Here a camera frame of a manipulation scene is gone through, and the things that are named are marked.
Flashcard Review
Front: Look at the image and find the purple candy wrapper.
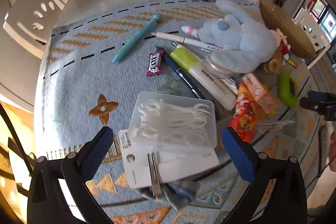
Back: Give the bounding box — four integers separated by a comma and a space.
146, 52, 164, 77

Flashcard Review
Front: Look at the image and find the clear box of floss picks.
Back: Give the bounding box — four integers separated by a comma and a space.
129, 91, 218, 148

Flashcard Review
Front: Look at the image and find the brown plush toy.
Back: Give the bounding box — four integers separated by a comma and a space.
262, 51, 285, 74

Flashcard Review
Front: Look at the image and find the white card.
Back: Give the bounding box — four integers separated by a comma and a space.
119, 128, 220, 189

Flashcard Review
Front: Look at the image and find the yellow-green tube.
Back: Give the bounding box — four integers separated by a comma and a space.
170, 46, 238, 110

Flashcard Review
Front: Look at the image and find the blue patterned table mat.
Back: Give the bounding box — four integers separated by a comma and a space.
34, 0, 328, 224

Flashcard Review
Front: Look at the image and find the green plastic tool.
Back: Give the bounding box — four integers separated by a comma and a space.
278, 73, 300, 108

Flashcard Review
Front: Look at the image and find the white cat plush toy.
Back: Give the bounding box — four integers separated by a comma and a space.
272, 28, 292, 60

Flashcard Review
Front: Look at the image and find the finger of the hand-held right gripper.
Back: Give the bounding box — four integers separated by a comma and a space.
300, 91, 336, 122

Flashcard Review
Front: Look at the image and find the white pen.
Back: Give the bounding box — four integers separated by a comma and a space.
151, 32, 223, 52

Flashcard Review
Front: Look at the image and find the teal pen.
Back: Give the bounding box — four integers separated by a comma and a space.
112, 13, 161, 64

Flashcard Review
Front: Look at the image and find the blue plush toy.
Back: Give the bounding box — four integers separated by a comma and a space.
197, 0, 281, 73

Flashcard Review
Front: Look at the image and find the small pink white tube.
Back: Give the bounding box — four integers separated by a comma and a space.
181, 25, 200, 37

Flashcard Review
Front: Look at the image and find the dark blue pen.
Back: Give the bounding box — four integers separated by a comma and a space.
155, 46, 208, 101

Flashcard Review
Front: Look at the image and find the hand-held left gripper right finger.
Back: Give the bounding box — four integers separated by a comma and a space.
222, 127, 307, 224

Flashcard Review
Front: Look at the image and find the slim silver pen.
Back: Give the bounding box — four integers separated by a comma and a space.
172, 41, 221, 52

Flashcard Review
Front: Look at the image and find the metal hair clip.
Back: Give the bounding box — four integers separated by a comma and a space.
147, 152, 163, 197

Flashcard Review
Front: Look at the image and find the pink packet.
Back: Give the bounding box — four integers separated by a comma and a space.
241, 72, 276, 114

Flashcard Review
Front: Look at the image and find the crumpled blue white wrapper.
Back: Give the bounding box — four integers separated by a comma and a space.
139, 179, 200, 210

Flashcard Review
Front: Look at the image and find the red printed snack packet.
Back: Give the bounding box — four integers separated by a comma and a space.
228, 82, 259, 143

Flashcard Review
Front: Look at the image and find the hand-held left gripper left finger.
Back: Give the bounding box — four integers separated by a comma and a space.
28, 126, 114, 224

